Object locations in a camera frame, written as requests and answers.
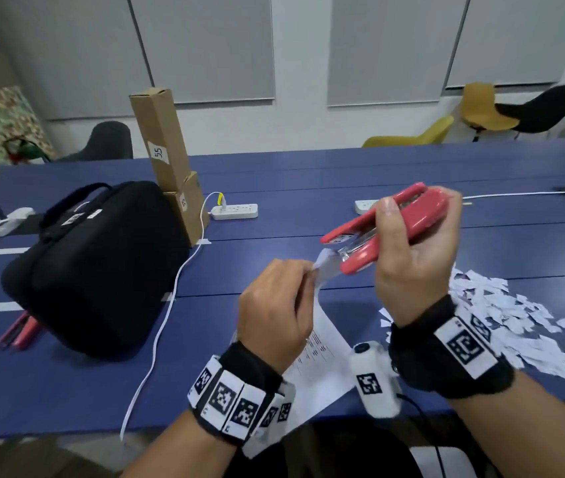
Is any black carry bag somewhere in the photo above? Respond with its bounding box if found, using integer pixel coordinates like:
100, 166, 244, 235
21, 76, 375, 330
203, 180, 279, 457
1, 181, 191, 359

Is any black camera cable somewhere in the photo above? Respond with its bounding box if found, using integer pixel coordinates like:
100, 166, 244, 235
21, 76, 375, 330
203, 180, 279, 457
396, 392, 448, 478

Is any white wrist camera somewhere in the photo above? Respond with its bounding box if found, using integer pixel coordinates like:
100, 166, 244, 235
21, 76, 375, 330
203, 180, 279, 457
349, 341, 403, 419

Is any person's right hand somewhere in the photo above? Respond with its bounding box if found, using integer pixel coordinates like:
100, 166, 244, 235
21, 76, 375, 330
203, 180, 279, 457
372, 186, 463, 327

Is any short cardboard box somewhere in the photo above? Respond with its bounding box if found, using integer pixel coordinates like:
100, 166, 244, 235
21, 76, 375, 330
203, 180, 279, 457
162, 171, 210, 247

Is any tall cardboard box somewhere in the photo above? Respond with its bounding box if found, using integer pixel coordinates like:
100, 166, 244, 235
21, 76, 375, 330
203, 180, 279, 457
129, 87, 192, 193

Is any black left wristband with markers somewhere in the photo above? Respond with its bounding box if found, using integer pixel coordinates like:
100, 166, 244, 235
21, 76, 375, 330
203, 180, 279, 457
187, 341, 296, 447

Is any white charger adapter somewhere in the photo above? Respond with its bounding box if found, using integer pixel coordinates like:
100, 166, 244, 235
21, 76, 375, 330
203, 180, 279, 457
0, 207, 36, 238

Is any grey wall panel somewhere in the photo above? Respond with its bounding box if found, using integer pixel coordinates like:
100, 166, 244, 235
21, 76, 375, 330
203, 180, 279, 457
0, 0, 152, 121
127, 0, 276, 104
326, 0, 472, 107
445, 0, 565, 89

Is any person's right forearm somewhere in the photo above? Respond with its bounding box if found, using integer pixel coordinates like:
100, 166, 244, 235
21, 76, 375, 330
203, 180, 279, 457
448, 369, 565, 478

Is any black wristband with markers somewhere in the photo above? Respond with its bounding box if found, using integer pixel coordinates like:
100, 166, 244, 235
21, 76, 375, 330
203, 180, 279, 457
187, 341, 296, 447
388, 294, 515, 399

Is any person's left forearm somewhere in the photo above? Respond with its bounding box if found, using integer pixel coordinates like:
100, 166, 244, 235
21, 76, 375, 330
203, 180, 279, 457
122, 409, 244, 478

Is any person's black clothing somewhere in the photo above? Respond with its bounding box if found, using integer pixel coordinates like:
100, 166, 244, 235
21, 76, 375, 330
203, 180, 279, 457
223, 422, 423, 478

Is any black chair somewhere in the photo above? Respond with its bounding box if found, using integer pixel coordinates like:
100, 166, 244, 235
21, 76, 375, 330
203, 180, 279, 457
494, 83, 565, 136

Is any person's left hand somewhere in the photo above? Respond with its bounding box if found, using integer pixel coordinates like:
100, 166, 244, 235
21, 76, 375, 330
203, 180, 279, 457
237, 259, 320, 375

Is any black right wristband with markers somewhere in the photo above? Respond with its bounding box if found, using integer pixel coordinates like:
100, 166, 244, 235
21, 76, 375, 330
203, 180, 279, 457
388, 294, 515, 399

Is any long white power cable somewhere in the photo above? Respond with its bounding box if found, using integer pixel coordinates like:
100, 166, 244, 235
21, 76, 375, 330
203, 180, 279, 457
119, 192, 227, 441

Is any yellow chair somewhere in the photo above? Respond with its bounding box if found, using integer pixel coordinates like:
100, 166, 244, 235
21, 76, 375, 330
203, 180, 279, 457
361, 115, 455, 149
460, 82, 520, 141

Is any pile of white paper scraps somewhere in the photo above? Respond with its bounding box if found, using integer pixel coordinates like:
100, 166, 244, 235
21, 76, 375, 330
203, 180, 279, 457
378, 265, 565, 383

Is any white printed paper sheet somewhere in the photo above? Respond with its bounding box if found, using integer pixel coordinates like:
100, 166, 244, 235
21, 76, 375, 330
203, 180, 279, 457
242, 248, 359, 459

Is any dark grey chair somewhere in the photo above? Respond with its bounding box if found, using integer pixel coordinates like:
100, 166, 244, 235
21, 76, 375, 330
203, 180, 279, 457
57, 120, 134, 163

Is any red and green object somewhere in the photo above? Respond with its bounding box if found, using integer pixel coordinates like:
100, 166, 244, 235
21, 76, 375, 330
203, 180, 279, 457
3, 137, 52, 165

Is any thin white cable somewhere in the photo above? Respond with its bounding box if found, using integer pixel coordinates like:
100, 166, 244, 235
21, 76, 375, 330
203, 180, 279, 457
461, 191, 565, 201

